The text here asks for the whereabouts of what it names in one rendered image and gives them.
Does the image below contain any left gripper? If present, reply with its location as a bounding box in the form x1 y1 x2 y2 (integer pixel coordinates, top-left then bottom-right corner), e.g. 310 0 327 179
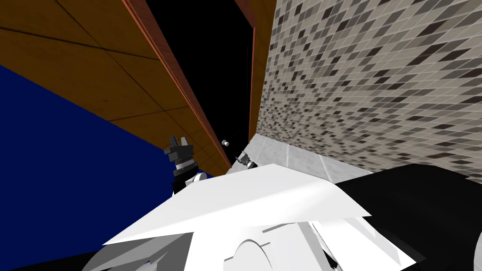
163 136 195 163

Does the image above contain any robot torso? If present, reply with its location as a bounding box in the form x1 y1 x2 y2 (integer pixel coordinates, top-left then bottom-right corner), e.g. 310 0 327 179
80 150 419 271

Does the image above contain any black door leaf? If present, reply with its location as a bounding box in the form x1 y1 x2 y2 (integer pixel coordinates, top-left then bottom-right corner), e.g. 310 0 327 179
145 0 257 176

